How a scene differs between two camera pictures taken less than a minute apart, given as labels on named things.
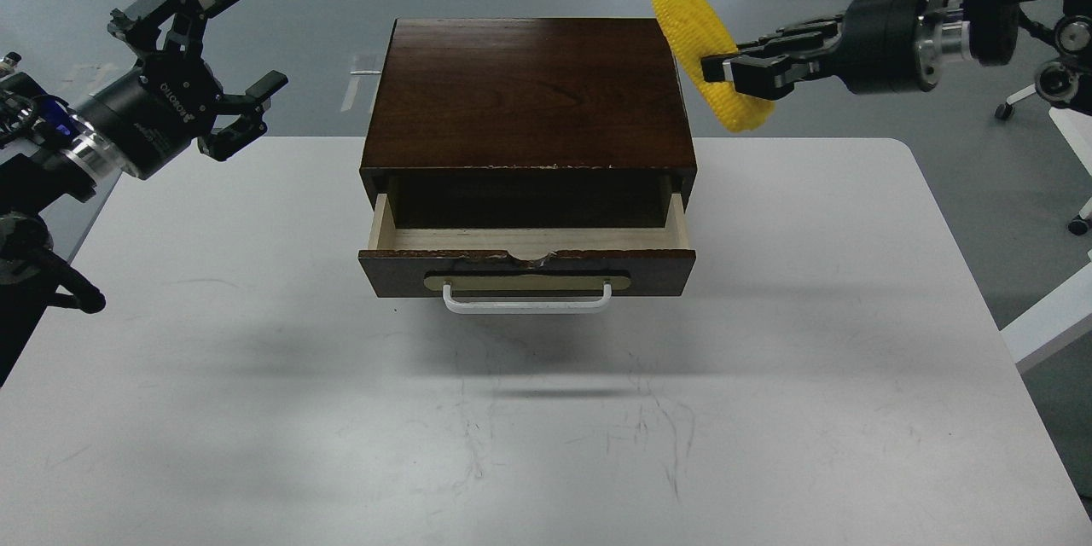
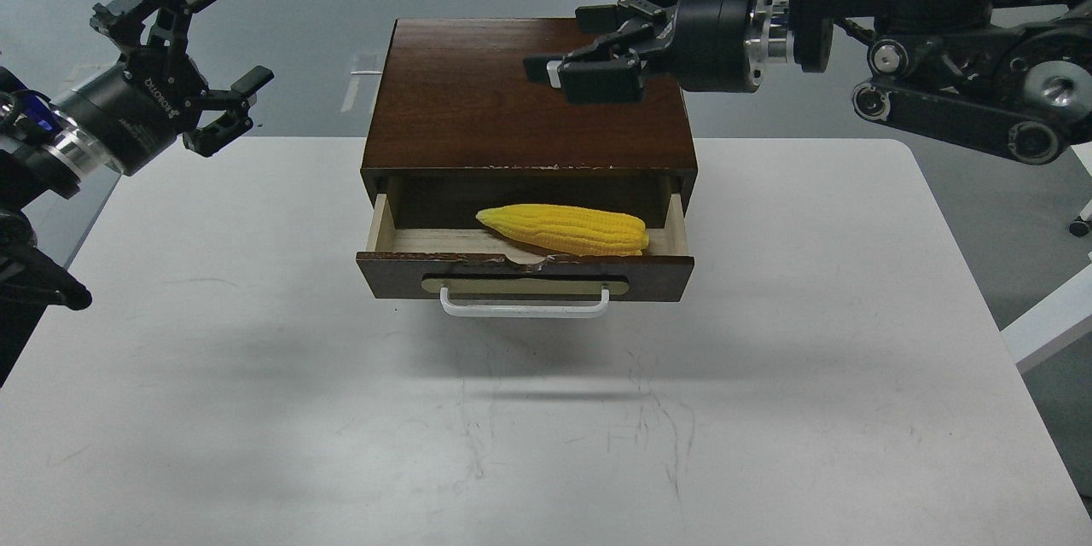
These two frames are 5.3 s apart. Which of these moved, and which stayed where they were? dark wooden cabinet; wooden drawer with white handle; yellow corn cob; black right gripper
Moved: black right gripper; yellow corn cob
Stayed: wooden drawer with white handle; dark wooden cabinet
